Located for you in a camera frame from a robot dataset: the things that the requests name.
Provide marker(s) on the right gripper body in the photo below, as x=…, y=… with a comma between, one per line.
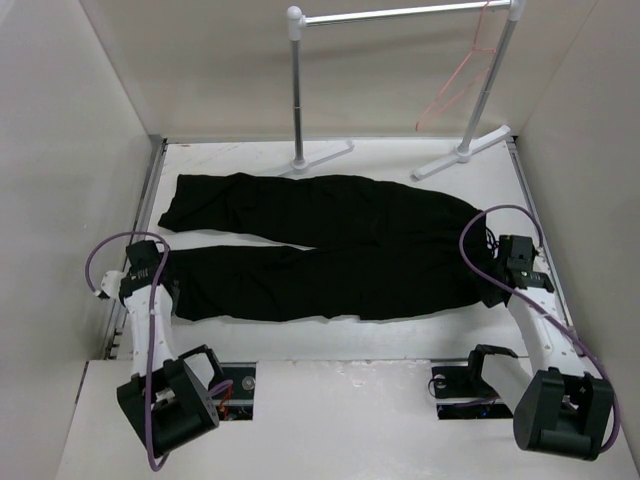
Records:
x=489, y=296

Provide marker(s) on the black trousers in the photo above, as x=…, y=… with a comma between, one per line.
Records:
x=333, y=245

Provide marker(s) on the pink wire hanger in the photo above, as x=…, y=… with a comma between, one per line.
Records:
x=471, y=70

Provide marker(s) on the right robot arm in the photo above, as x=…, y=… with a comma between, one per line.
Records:
x=558, y=407

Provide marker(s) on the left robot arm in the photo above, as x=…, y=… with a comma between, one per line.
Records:
x=167, y=400

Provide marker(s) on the white clothes rack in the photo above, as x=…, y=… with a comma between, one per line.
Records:
x=297, y=21

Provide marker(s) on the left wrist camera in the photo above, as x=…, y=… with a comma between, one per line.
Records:
x=109, y=287

